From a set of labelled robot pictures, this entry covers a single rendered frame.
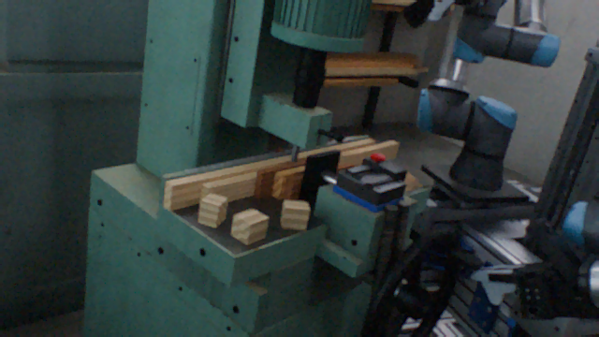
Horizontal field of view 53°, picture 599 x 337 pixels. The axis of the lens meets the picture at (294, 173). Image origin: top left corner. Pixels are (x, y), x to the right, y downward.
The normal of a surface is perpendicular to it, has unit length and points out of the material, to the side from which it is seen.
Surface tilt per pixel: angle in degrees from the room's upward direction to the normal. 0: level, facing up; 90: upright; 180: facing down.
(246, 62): 90
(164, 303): 90
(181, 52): 90
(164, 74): 90
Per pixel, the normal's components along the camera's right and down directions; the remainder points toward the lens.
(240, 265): 0.71, 0.38
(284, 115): -0.68, 0.17
